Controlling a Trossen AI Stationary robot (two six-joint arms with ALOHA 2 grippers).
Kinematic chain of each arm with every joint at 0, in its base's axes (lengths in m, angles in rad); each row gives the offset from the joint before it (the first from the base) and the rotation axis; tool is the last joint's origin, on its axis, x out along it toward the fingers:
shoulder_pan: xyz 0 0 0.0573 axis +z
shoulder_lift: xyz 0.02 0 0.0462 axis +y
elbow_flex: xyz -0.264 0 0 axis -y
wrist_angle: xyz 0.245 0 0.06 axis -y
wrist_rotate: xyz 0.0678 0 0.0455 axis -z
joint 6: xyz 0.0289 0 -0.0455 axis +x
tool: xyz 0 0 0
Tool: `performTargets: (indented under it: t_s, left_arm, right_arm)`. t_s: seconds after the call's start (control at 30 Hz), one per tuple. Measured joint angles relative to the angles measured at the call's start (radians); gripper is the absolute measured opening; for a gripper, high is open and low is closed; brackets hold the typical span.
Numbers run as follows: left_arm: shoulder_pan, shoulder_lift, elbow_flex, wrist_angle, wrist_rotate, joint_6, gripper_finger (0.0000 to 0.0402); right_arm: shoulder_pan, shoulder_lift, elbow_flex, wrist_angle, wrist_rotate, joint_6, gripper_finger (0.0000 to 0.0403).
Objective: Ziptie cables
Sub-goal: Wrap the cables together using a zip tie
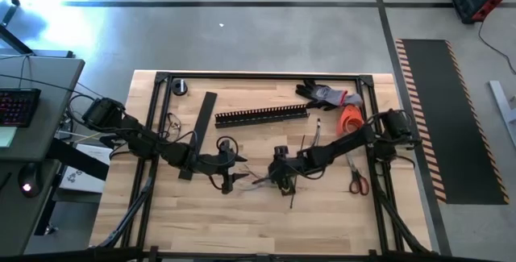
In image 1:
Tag multicoloured cable bundle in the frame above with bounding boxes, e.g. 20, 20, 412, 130
237, 118, 323, 193

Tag white printed carton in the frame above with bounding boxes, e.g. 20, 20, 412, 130
59, 143, 113, 194

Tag black grey work glove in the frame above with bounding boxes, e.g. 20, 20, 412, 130
295, 78, 348, 112

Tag black desk brace bar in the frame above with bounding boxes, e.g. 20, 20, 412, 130
46, 136, 110, 181

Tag black slotted cable raceway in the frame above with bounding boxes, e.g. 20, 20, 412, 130
214, 103, 310, 129

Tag pale green notepad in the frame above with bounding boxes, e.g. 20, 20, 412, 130
0, 126, 19, 148

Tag grey metal bar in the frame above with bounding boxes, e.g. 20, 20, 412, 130
488, 79, 516, 151

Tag black raceway cover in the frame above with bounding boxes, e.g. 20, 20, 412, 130
177, 91, 218, 181

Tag grey desk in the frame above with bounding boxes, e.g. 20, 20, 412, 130
0, 50, 86, 257

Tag clear safety glasses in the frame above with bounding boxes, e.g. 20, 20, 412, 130
166, 110, 183, 135

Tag orange strap roll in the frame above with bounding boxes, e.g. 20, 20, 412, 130
335, 103, 366, 137

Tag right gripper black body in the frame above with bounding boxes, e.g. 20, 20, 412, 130
268, 144, 310, 197

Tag black metal table frame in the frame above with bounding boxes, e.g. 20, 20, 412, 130
89, 70, 435, 262

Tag black computer mouse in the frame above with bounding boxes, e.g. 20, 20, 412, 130
17, 162, 44, 198

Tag red handled scissors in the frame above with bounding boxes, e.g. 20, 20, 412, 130
344, 148, 370, 197

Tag black hazard striped mat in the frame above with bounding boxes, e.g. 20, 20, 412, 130
393, 38, 510, 206

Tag thin black floor cable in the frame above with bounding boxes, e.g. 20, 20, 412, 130
476, 19, 516, 76

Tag black zip tie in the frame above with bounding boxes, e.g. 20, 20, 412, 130
289, 134, 306, 210

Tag black round puck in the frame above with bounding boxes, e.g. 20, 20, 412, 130
170, 78, 189, 97

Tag grey blue box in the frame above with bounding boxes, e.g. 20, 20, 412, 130
344, 91, 364, 108

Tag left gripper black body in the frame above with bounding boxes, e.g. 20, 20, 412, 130
196, 136, 239, 195

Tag black backlit keyboard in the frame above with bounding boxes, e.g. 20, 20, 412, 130
0, 87, 43, 129

